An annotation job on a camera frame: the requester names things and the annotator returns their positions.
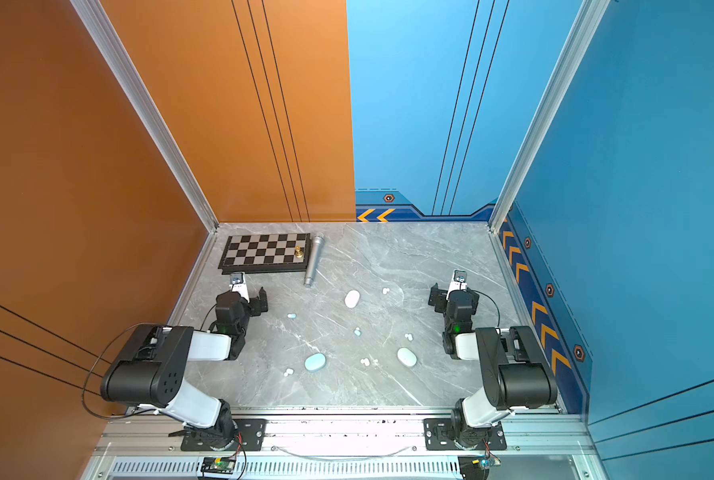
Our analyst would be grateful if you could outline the left green circuit board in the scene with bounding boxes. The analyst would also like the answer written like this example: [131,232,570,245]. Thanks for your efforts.
[199,456,240,479]

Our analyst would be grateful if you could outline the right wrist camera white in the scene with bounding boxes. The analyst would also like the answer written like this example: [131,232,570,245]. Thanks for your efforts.
[448,270,468,293]

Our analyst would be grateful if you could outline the left aluminium corner post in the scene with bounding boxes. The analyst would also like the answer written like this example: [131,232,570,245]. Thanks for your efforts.
[71,0,219,233]

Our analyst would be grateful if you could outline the aluminium corner post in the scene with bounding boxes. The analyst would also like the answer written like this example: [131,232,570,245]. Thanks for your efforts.
[71,0,219,233]
[489,0,611,234]

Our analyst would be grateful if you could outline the white earbud charging case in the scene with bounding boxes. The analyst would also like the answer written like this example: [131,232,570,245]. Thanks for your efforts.
[344,290,361,309]

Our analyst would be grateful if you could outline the right aluminium corner post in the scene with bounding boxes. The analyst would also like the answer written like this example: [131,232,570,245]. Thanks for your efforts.
[489,0,611,234]

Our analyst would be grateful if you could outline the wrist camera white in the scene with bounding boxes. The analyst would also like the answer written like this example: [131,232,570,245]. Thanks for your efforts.
[230,272,250,301]
[448,270,468,293]

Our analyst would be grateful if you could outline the aluminium front rail frame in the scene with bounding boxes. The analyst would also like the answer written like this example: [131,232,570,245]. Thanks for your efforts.
[81,407,607,479]

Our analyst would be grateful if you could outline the silver microphone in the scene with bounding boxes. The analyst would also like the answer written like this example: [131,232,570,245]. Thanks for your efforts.
[304,234,325,288]

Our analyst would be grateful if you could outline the blue earbud charging case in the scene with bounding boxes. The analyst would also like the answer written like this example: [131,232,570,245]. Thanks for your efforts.
[304,353,327,372]

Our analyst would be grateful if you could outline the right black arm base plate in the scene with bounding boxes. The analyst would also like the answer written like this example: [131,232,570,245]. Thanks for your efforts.
[423,417,508,451]

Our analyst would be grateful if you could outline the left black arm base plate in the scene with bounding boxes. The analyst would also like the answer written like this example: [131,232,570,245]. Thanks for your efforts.
[180,418,267,452]

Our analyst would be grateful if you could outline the black white chessboard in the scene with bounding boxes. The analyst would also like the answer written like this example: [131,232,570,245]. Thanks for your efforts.
[218,233,312,275]

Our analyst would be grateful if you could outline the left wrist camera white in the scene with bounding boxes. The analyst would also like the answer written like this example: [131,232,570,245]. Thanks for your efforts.
[230,272,250,301]

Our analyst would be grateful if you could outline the green circuit board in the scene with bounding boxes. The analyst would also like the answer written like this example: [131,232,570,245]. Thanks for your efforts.
[199,456,240,479]
[472,455,502,471]

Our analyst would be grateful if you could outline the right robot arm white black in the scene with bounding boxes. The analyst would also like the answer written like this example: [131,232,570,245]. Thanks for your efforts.
[428,284,559,449]

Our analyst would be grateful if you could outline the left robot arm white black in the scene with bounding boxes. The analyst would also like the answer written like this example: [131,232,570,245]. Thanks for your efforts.
[100,288,269,452]

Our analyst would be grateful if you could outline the right green circuit board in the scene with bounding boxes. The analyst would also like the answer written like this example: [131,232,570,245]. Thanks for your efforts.
[472,455,502,471]

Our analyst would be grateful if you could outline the green earbud charging case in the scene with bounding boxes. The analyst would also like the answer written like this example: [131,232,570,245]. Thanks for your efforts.
[397,347,418,368]

